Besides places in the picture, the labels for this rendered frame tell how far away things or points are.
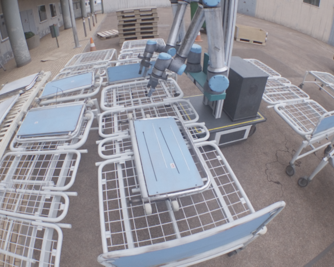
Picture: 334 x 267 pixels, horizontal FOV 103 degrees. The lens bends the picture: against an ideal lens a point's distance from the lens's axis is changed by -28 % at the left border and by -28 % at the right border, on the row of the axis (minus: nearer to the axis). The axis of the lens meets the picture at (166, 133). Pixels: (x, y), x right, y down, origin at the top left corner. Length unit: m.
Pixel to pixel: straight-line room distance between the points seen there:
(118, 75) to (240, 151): 1.68
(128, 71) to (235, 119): 1.35
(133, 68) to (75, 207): 1.66
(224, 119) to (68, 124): 1.54
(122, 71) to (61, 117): 0.93
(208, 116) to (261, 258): 1.47
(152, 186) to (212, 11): 1.13
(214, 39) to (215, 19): 0.14
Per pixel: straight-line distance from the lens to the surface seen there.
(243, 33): 7.36
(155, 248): 0.59
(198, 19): 1.41
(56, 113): 1.94
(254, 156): 2.18
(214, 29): 1.27
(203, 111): 2.07
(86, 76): 2.60
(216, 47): 1.30
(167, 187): 1.09
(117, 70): 2.29
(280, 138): 2.61
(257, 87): 1.93
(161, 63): 1.37
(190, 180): 1.13
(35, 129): 1.93
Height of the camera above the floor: 1.50
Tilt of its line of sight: 42 degrees down
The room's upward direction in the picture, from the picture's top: 1 degrees counter-clockwise
